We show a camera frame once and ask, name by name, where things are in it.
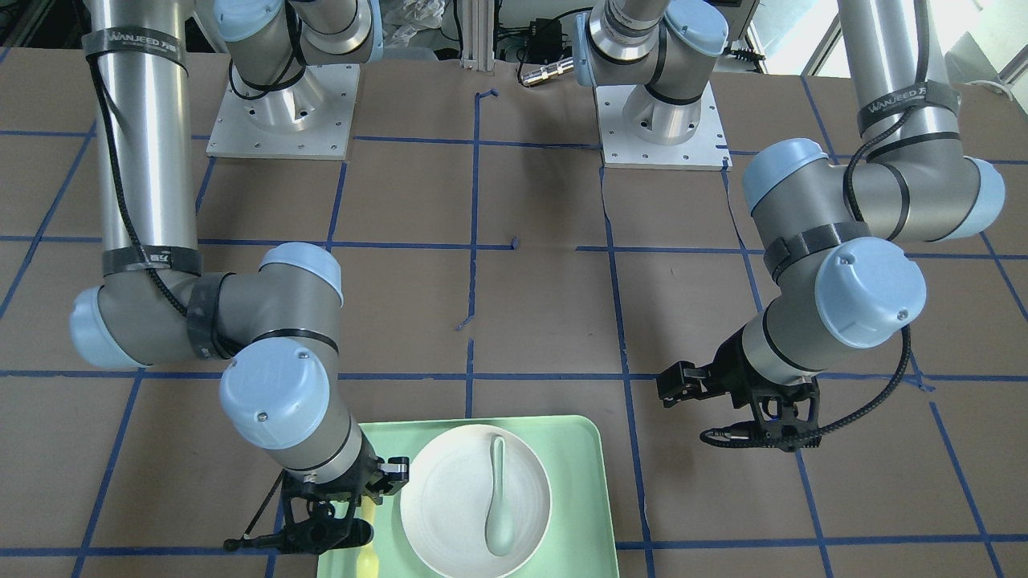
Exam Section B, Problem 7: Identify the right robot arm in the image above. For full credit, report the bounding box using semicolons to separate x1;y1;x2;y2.
69;1;409;503

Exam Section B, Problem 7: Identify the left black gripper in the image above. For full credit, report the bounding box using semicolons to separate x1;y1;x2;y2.
657;324;819;407

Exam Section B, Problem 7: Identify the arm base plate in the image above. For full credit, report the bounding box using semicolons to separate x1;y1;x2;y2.
594;84;732;171
206;63;361;161

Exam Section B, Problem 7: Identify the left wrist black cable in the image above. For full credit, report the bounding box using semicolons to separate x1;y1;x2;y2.
803;0;932;441

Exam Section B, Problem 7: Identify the white round plate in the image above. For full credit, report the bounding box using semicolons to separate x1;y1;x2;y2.
400;424;552;577

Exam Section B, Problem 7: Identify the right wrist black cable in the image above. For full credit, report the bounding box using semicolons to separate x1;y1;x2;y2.
84;48;290;553

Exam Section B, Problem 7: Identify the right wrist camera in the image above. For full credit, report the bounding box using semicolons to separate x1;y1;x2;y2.
276;496;374;555

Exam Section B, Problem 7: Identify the yellow plastic fork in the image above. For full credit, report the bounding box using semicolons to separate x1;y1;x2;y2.
353;498;380;578

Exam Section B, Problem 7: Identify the aluminium frame post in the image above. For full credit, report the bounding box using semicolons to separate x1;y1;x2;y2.
455;1;495;76

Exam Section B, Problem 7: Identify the black power adapter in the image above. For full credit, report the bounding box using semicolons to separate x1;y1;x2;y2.
524;19;563;63

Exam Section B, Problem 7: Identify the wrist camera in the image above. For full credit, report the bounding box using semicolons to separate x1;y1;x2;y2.
276;496;374;555
699;378;822;451

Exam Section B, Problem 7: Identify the pale green plastic spoon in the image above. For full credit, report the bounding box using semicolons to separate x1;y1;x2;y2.
484;435;515;557

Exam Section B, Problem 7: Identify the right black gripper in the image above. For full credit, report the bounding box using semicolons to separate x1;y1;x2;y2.
282;430;410;515

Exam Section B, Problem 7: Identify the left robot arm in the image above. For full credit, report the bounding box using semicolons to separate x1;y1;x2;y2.
657;1;1006;407

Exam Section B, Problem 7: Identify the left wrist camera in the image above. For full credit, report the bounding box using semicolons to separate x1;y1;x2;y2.
699;378;822;451

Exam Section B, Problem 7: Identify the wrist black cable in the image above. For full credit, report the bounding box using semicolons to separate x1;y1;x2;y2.
84;48;290;553
803;0;932;441

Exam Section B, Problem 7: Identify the metal connector plug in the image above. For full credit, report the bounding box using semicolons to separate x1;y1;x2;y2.
517;56;576;88

